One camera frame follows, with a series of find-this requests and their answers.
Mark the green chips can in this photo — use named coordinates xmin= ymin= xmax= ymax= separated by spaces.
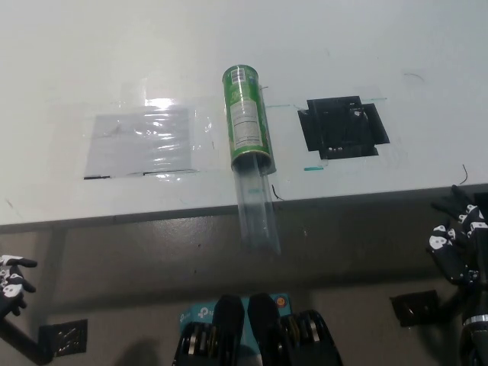
xmin=222 ymin=64 xmax=276 ymax=172

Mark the robot left hand black white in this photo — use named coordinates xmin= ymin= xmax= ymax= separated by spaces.
xmin=0 ymin=254 xmax=38 ymax=317

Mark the clear plastic film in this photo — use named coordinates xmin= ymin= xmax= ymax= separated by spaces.
xmin=49 ymin=78 xmax=226 ymax=183

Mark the black floor tape patch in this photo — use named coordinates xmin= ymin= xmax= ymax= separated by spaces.
xmin=389 ymin=290 xmax=440 ymax=328
xmin=39 ymin=319 xmax=89 ymax=358

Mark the robot body black teal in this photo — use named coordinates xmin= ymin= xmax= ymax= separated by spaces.
xmin=173 ymin=292 xmax=342 ymax=366

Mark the black tape square patch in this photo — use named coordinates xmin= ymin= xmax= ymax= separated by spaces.
xmin=297 ymin=95 xmax=390 ymax=160

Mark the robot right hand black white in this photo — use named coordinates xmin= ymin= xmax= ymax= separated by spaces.
xmin=425 ymin=185 xmax=488 ymax=287

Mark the grey paper sheet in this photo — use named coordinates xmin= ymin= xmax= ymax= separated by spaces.
xmin=84 ymin=107 xmax=191 ymax=179

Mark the clear plastic chips tray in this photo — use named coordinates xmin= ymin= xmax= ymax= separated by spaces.
xmin=232 ymin=152 xmax=282 ymax=255

